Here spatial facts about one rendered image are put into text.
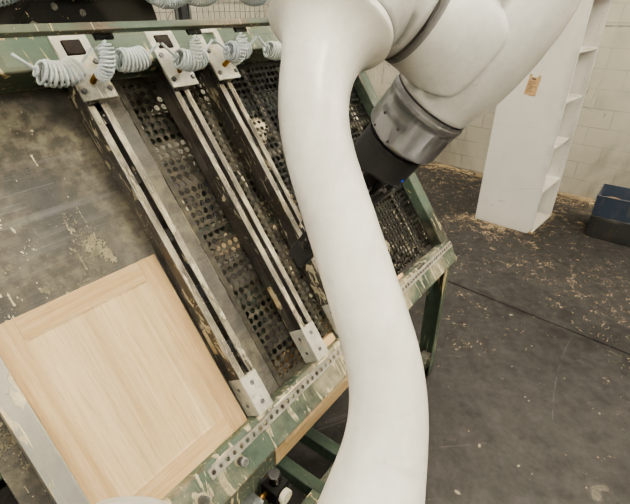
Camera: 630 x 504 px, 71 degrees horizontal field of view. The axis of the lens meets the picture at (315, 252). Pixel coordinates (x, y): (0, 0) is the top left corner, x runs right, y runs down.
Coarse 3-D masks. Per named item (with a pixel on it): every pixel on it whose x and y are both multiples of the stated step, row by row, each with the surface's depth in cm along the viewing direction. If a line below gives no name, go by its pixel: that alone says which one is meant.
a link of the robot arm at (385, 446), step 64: (320, 0) 31; (384, 0) 32; (320, 64) 32; (320, 128) 32; (320, 192) 32; (320, 256) 33; (384, 256) 33; (384, 320) 33; (384, 384) 33; (384, 448) 32
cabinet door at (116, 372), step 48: (96, 288) 115; (144, 288) 123; (0, 336) 99; (48, 336) 105; (96, 336) 112; (144, 336) 120; (192, 336) 128; (48, 384) 102; (96, 384) 109; (144, 384) 116; (192, 384) 125; (48, 432) 100; (96, 432) 106; (144, 432) 113; (192, 432) 121; (96, 480) 103; (144, 480) 110
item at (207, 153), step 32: (160, 32) 139; (192, 32) 130; (160, 64) 136; (192, 96) 145; (192, 128) 142; (224, 160) 147; (224, 192) 145; (256, 224) 148; (256, 256) 148; (288, 288) 151; (288, 320) 151; (320, 352) 151
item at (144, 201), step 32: (96, 64) 122; (96, 96) 119; (96, 128) 122; (128, 160) 126; (128, 192) 126; (160, 224) 125; (160, 256) 129; (192, 288) 127; (224, 320) 131; (224, 352) 128; (256, 384) 132
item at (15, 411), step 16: (0, 368) 95; (0, 384) 95; (16, 384) 97; (0, 400) 94; (16, 400) 96; (0, 416) 96; (16, 416) 95; (32, 416) 97; (16, 432) 94; (32, 432) 96; (32, 448) 95; (48, 448) 97; (32, 464) 95; (48, 464) 96; (64, 464) 98; (48, 480) 96; (64, 480) 98; (64, 496) 97; (80, 496) 99
